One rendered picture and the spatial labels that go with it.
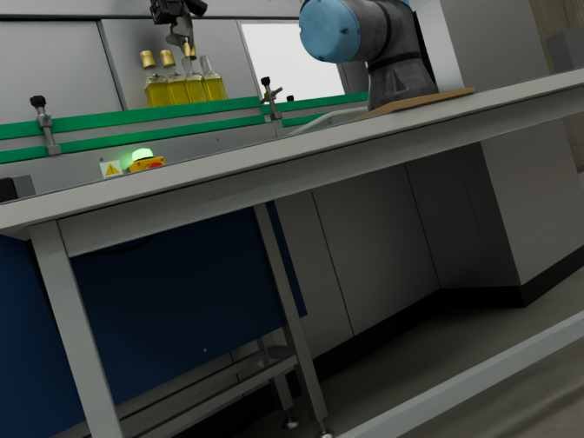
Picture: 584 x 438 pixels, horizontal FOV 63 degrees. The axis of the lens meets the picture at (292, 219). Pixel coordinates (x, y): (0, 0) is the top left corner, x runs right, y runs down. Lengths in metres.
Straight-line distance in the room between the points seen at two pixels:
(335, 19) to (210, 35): 0.86
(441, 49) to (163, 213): 1.46
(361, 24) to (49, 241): 0.65
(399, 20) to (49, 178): 0.79
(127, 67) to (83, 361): 0.99
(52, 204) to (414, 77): 0.70
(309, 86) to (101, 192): 1.26
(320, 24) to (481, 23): 1.35
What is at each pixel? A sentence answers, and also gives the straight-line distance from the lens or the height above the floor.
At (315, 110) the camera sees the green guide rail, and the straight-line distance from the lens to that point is 1.65.
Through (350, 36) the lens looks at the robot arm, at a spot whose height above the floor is 0.90.
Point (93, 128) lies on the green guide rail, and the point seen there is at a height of 0.93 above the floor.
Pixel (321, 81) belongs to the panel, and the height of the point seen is 1.07.
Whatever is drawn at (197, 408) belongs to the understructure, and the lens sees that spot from 1.22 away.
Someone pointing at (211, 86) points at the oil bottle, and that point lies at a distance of 1.48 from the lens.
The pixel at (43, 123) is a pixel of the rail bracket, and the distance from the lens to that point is 1.15.
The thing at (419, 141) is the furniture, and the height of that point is 0.69.
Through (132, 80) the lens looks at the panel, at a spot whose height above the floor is 1.13.
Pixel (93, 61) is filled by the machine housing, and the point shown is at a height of 1.21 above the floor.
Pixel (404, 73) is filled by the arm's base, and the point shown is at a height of 0.83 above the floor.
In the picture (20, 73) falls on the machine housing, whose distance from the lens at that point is 1.52.
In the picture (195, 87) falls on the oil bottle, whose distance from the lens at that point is 1.45.
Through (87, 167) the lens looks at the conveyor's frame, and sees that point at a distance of 1.15.
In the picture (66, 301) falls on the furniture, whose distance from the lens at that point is 0.80.
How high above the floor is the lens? 0.63
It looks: 1 degrees down
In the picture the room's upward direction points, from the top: 17 degrees counter-clockwise
